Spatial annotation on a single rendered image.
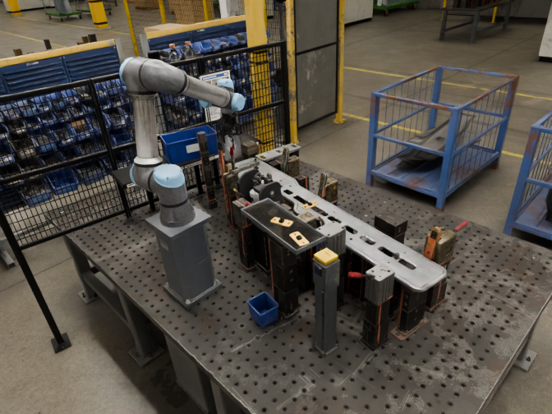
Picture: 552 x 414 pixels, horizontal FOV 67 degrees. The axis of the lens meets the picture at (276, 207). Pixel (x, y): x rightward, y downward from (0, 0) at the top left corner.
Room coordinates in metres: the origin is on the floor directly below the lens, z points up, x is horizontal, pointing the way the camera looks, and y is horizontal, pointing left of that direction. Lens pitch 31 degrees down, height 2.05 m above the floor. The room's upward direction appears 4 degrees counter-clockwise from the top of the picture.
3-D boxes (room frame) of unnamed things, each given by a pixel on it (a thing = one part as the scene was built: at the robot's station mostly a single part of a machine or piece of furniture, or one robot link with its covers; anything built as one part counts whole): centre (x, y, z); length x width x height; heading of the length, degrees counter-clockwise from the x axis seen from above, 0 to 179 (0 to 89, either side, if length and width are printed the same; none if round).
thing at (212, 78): (2.63, 0.32, 1.30); 0.23 x 0.02 x 0.31; 124
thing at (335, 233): (1.36, -0.21, 0.90); 0.13 x 0.10 x 0.41; 124
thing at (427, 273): (1.71, -0.18, 1.00); 1.38 x 0.22 x 0.02; 34
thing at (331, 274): (1.13, -0.16, 0.92); 0.08 x 0.08 x 0.44; 34
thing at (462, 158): (3.74, -1.62, 0.47); 1.20 x 0.80 x 0.95; 132
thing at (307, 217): (1.50, -0.12, 0.89); 0.13 x 0.11 x 0.38; 124
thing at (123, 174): (2.36, 0.50, 1.02); 0.90 x 0.22 x 0.03; 124
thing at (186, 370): (1.53, 0.42, 0.33); 0.31 x 0.31 x 0.66; 43
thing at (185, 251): (1.53, 0.42, 0.90); 0.21 x 0.21 x 0.40; 43
